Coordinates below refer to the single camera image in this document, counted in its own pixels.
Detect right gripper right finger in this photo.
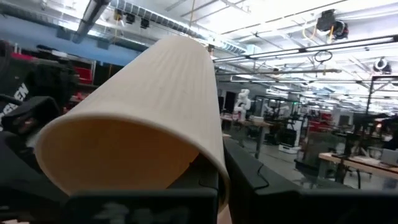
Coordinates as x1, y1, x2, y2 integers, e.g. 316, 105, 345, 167
223, 138, 398, 224

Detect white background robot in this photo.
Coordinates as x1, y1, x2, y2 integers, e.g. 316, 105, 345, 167
232, 88, 252, 123

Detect grey ceiling duct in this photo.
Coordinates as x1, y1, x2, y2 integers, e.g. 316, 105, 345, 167
71, 0, 112, 45

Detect red storage bins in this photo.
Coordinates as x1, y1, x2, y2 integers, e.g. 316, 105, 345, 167
72, 66, 95, 85

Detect wooden background table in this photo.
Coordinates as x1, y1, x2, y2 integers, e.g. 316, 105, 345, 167
318, 151, 398, 191
220, 116, 275, 160

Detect ceiling cable reel with box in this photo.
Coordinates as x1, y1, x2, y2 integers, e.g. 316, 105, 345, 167
316, 9, 349, 41

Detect beige ribbed cup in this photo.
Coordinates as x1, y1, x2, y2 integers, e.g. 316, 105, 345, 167
34, 35, 231, 213

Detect round ceiling cable reel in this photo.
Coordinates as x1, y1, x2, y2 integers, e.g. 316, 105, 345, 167
373, 57, 392, 75

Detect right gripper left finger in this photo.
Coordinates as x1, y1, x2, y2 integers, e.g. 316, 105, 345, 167
62, 153, 220, 224

